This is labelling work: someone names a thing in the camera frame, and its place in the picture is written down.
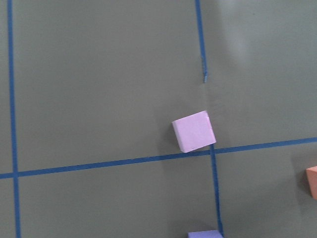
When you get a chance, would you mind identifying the purple foam cube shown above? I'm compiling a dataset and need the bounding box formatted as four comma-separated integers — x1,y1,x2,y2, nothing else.
187,230,223,238

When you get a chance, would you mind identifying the pink foam cube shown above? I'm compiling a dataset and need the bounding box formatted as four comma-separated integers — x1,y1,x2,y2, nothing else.
172,111,216,153

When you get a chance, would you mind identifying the orange foam cube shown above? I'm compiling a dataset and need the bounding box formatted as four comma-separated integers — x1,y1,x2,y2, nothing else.
306,166,317,200

